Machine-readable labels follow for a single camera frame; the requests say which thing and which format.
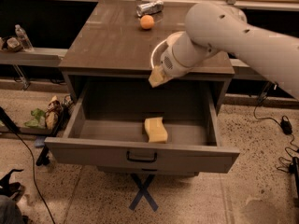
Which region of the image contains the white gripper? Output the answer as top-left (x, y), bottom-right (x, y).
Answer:
top-left (149, 46), bottom-right (190, 88)

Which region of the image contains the yellow sponge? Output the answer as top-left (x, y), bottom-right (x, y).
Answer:
top-left (144, 117), bottom-right (168, 143)

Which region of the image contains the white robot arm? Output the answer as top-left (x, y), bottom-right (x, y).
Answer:
top-left (149, 1), bottom-right (299, 99)

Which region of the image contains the open grey top drawer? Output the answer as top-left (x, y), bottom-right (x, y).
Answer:
top-left (46, 78), bottom-right (239, 175)

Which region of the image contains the grey drawer cabinet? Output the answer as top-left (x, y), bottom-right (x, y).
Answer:
top-left (58, 0), bottom-right (235, 177)

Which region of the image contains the white bowl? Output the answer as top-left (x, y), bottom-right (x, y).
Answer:
top-left (166, 31), bottom-right (183, 46)

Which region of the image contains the orange fruit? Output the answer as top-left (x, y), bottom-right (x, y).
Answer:
top-left (140, 15), bottom-right (154, 30)

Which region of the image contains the silver crushed can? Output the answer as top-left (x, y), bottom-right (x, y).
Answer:
top-left (136, 0), bottom-right (164, 17)

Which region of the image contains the blue tape cross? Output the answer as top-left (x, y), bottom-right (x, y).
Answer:
top-left (129, 174), bottom-right (158, 212)

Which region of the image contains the green bag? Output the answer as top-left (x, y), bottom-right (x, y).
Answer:
top-left (24, 108), bottom-right (46, 129)

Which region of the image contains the clear plastic water bottle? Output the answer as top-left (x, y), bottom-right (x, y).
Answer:
top-left (15, 24), bottom-right (34, 52)

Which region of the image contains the black power adapter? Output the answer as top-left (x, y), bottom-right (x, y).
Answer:
top-left (280, 116), bottom-right (292, 135)

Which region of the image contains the black tripod leg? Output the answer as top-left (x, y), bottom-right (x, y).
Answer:
top-left (36, 110), bottom-right (65, 166)

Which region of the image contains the small round container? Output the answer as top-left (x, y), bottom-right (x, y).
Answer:
top-left (7, 37), bottom-right (21, 50)

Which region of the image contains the black drawer handle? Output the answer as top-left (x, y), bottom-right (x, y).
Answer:
top-left (126, 151), bottom-right (158, 163)

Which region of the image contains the black floor cable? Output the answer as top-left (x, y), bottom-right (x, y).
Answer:
top-left (0, 107), bottom-right (56, 224)

